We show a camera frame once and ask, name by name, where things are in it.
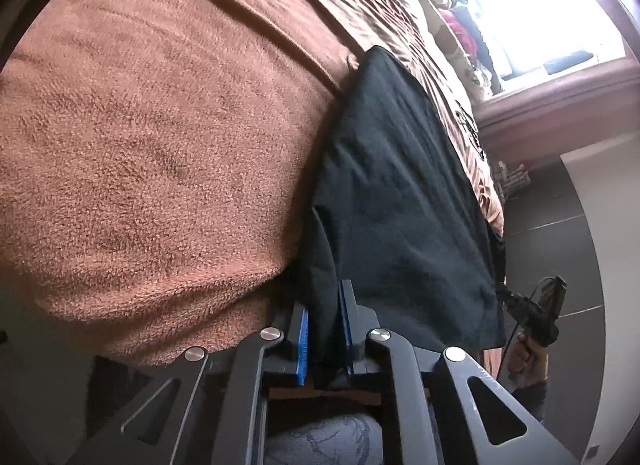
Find cream spotted plush toy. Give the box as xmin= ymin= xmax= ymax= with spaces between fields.
xmin=445 ymin=40 xmax=503 ymax=98

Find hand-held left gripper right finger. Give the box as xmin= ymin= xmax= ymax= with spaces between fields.
xmin=337 ymin=279 xmax=586 ymax=465

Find person's grey patterned leg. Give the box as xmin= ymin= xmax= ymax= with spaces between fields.
xmin=265 ymin=412 xmax=383 ymax=465

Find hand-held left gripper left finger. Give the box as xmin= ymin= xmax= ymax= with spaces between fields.
xmin=67 ymin=301 xmax=312 ymax=465

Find window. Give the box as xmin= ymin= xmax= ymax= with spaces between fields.
xmin=395 ymin=0 xmax=631 ymax=90

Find pink window sill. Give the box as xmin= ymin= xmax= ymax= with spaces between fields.
xmin=475 ymin=59 xmax=640 ymax=173

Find black pants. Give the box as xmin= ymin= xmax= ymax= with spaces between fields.
xmin=292 ymin=45 xmax=508 ymax=391

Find white cabinet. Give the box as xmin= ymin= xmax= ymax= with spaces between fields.
xmin=560 ymin=142 xmax=640 ymax=465

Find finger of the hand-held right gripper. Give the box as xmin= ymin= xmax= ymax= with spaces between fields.
xmin=497 ymin=282 xmax=538 ymax=328

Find pink plush toy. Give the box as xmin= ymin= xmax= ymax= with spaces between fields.
xmin=442 ymin=5 xmax=482 ymax=48

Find small striped object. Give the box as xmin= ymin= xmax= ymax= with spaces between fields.
xmin=492 ymin=160 xmax=529 ymax=199

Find person's right hand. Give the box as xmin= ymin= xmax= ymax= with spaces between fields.
xmin=507 ymin=332 xmax=549 ymax=388

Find brown fleece blanket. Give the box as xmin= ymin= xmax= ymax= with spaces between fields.
xmin=0 ymin=0 xmax=361 ymax=371

